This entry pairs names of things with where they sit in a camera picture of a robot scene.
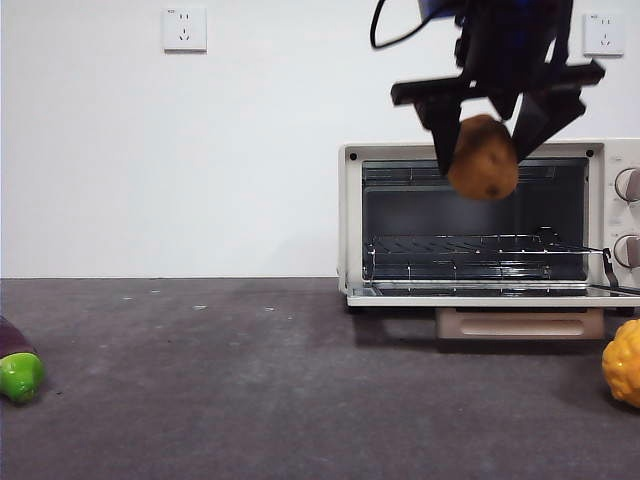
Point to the beige oven knob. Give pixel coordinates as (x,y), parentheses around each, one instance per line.
(627,185)
(627,251)

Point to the white wall socket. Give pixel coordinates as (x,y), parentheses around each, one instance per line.
(184,30)
(605,35)

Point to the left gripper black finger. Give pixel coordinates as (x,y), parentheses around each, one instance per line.
(442,125)
(542,117)

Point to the white toaster oven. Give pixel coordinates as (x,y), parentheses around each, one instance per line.
(351,215)

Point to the brown potato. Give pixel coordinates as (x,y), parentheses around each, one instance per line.
(482,165)

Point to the purple eggplant with green cap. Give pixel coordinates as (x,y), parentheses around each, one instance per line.
(20,375)

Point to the yellow bumpy vegetable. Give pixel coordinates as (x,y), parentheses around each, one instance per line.
(625,365)

